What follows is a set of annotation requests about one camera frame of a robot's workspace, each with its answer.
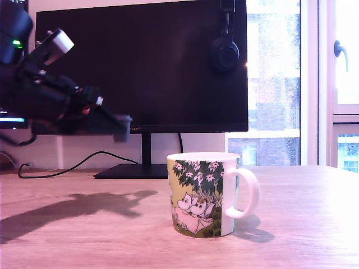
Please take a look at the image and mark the brown object with grey cable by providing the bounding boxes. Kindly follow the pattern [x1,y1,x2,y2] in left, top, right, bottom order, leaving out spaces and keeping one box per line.
[0,150,17,170]

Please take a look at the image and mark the black headphones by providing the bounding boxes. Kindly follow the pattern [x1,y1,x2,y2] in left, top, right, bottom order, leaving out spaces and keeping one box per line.
[209,0,241,76]

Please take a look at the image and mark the monitor with lit code screen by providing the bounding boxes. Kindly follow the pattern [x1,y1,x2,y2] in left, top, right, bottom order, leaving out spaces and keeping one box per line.
[0,0,30,130]

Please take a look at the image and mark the dark grey coffee capsule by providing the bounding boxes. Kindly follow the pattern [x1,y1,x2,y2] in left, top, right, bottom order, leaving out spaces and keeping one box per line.
[113,114,133,143]

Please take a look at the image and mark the white mug with cartoon print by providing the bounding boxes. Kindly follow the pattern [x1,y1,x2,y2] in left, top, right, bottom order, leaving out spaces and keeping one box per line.
[166,152,261,239]

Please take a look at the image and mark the white window frame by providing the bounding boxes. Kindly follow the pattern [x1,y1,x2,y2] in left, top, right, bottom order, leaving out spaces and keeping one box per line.
[299,0,359,171]

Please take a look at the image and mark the black Huawei monitor with stand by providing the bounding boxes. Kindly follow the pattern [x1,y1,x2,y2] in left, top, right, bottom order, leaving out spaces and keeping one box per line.
[31,0,250,179]

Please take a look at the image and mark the black cable on table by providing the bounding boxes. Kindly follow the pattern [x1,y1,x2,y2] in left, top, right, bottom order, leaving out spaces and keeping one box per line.
[18,150,141,179]

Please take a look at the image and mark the dark window handle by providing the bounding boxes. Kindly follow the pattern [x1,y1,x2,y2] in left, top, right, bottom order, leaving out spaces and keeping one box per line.
[333,40,349,73]

